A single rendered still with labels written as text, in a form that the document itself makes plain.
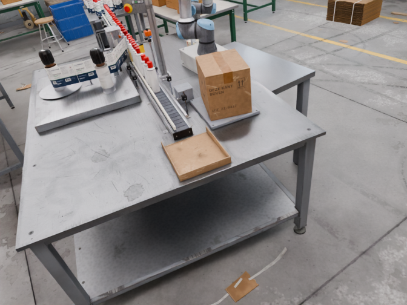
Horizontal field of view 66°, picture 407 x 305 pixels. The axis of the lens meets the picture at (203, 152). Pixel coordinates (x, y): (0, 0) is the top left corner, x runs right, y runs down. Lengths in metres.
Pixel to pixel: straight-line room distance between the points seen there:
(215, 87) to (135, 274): 1.13
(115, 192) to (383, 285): 1.56
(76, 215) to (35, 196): 0.29
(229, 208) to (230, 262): 0.34
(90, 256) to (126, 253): 0.23
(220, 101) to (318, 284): 1.20
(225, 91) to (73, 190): 0.91
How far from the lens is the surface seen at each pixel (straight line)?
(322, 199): 2.50
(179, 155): 1.59
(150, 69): 2.06
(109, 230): 2.22
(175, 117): 1.82
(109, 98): 2.22
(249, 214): 2.08
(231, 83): 1.70
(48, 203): 1.63
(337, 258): 2.21
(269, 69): 2.35
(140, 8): 2.34
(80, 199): 1.56
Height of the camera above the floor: 1.81
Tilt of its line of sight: 38 degrees down
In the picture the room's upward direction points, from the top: 10 degrees counter-clockwise
